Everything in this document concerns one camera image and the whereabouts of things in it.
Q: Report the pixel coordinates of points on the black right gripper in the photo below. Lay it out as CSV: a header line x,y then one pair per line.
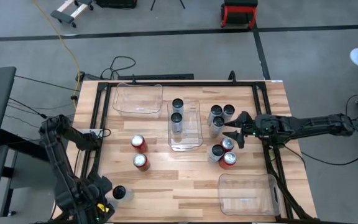
x,y
251,126

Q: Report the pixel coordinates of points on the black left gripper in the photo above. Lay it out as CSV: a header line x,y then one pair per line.
x,y
93,205

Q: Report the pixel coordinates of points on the Celsius Tropical Vibe can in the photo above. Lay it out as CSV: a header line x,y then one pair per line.
x,y
228,109
218,121
216,109
119,192

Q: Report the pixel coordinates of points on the red Coca-Cola can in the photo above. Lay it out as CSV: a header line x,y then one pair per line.
x,y
229,157
140,160
137,140
227,143

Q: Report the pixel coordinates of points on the Celsius Arctic Vibe can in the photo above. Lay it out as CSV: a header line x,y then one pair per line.
x,y
217,150
177,103
176,118

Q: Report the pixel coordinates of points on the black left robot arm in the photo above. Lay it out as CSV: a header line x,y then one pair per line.
x,y
57,155

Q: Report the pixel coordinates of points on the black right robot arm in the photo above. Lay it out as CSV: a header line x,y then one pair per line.
x,y
306,124

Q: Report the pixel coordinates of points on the clear plastic bin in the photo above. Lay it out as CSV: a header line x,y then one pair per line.
x,y
247,196
135,105
191,137

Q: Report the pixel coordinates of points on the black power strip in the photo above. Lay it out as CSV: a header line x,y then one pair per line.
x,y
154,76

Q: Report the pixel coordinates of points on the red and black stool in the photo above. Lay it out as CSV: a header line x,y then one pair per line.
x,y
238,9

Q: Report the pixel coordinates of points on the black tripod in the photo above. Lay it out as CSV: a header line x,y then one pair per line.
x,y
153,4

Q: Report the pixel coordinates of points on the black case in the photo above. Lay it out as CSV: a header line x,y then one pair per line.
x,y
117,3

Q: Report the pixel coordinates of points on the wooden wheeled dolly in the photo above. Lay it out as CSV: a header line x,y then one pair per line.
x,y
61,16

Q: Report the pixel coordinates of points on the black frame clamp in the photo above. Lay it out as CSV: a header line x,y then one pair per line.
x,y
233,77

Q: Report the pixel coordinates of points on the black aluminium table frame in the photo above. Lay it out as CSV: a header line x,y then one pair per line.
x,y
182,84

